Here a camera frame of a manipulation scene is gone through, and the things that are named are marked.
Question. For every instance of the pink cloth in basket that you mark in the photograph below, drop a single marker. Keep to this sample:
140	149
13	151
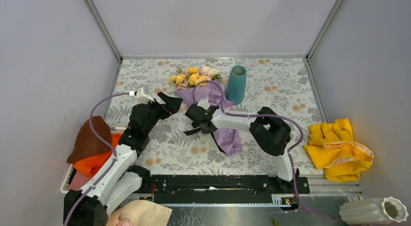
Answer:
78	182

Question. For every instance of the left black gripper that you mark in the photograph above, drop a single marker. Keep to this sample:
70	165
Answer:
171	106

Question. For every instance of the white ribbed vase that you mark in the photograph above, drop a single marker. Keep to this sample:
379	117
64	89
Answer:
374	211

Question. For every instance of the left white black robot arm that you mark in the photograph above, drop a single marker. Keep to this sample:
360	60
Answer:
94	202

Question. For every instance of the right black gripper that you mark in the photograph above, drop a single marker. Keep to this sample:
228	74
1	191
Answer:
205	132

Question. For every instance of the white plastic basket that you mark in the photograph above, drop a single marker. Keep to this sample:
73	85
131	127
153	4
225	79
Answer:
69	176

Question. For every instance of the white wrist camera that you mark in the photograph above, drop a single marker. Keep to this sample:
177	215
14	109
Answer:
203	103
141	94

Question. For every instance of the brown cloth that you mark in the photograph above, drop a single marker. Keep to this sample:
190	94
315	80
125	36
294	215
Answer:
100	126

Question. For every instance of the orange cloth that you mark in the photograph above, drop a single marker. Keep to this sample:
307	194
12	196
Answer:
96	160

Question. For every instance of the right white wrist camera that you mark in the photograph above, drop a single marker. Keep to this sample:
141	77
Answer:
203	103

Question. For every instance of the yellow pink flower bunch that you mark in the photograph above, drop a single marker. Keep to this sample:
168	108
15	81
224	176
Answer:
192	76

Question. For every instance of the black ribbon gold lettering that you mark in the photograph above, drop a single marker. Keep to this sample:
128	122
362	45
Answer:
197	127

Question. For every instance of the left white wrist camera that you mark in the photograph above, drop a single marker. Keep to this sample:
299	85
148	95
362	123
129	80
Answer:
141	94

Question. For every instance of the floral patterned table mat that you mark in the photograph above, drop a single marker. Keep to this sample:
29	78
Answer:
281	84

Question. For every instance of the yellow cloth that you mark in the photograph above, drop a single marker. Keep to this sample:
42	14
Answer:
332	148

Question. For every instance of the teal ceramic vase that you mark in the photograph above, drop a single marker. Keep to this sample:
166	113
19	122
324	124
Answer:
236	85

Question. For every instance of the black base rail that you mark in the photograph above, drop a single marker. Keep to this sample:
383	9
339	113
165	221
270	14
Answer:
220	189

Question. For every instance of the brown paper bag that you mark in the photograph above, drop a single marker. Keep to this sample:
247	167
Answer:
140	213

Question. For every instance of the purple wrapping paper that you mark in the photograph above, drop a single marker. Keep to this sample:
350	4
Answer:
227	140

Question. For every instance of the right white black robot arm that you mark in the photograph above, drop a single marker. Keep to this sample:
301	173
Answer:
271	131

